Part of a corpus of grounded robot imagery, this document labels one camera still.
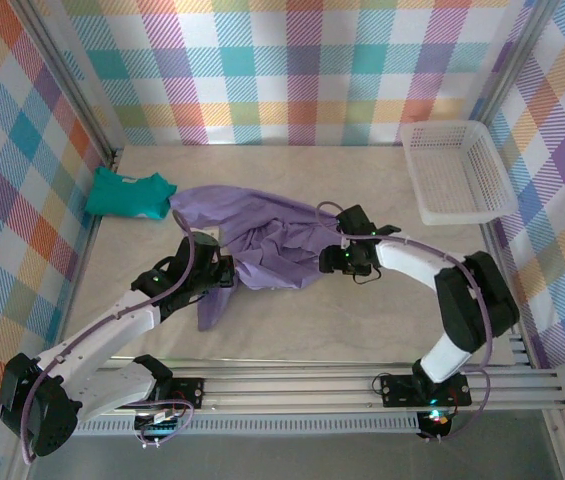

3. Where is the aluminium corner post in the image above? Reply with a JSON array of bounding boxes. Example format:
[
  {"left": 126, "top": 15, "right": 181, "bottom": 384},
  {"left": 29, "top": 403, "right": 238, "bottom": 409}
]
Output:
[
  {"left": 9, "top": 0, "right": 124, "bottom": 169},
  {"left": 471, "top": 0, "right": 561, "bottom": 129}
]

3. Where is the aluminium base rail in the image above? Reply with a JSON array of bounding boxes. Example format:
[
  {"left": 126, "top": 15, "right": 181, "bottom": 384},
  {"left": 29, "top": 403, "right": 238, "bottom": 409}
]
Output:
[{"left": 76, "top": 352, "right": 565, "bottom": 416}]

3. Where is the purple t-shirt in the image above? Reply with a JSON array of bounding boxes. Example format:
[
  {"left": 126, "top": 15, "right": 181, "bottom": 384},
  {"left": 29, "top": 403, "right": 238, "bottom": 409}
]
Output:
[{"left": 169, "top": 184, "right": 343, "bottom": 332}]

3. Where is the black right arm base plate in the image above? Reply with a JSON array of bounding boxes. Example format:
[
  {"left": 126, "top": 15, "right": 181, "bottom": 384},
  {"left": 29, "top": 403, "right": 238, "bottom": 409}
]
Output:
[{"left": 380, "top": 373, "right": 473, "bottom": 408}]

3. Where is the grey slotted cable duct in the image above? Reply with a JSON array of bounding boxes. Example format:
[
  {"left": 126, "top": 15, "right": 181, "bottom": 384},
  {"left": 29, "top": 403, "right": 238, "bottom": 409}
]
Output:
[{"left": 74, "top": 417, "right": 422, "bottom": 437}]

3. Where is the folded teal t-shirt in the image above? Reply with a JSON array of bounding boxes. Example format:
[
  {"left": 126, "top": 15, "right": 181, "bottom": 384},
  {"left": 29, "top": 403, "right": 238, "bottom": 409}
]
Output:
[{"left": 84, "top": 166, "right": 178, "bottom": 220}]

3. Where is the white plastic mesh basket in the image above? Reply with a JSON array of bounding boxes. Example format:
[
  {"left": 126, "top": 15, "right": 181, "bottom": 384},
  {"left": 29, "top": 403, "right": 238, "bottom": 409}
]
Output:
[{"left": 399, "top": 119, "right": 518, "bottom": 227}]

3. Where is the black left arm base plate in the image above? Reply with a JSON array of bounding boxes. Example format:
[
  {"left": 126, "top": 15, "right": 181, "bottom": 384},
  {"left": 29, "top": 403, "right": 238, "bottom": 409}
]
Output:
[{"left": 161, "top": 378, "right": 207, "bottom": 411}]

